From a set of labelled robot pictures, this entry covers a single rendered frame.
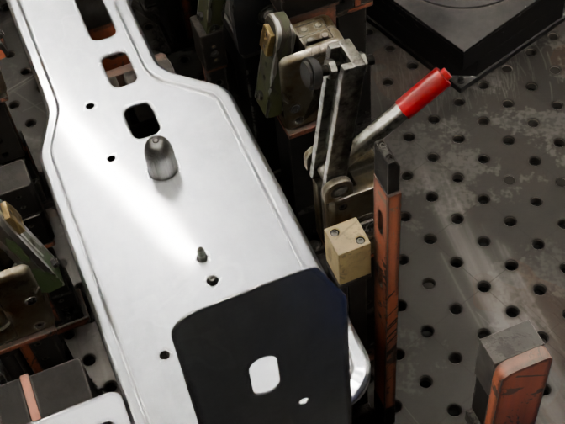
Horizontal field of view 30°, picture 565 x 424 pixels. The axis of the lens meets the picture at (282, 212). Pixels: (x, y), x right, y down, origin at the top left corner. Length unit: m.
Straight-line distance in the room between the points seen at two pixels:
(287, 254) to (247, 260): 0.04
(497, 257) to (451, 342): 0.14
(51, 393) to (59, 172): 0.25
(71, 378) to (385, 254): 0.32
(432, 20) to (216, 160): 0.54
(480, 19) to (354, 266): 0.66
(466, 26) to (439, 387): 0.54
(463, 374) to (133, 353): 0.47
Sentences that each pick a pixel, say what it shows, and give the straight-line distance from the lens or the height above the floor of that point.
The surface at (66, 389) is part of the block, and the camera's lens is 1.04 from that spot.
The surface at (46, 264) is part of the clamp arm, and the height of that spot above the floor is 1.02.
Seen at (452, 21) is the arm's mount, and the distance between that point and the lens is 1.57.
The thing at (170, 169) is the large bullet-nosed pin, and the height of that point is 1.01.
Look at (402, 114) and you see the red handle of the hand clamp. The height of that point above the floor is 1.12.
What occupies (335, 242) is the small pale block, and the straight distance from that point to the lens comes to 0.98.
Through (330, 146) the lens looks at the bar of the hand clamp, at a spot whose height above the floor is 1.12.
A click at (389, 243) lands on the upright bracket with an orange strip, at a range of 0.95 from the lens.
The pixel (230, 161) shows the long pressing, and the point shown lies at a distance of 1.13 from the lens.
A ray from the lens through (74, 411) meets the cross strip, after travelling 1.00.
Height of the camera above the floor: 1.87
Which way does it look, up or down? 54 degrees down
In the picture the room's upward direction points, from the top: 7 degrees counter-clockwise
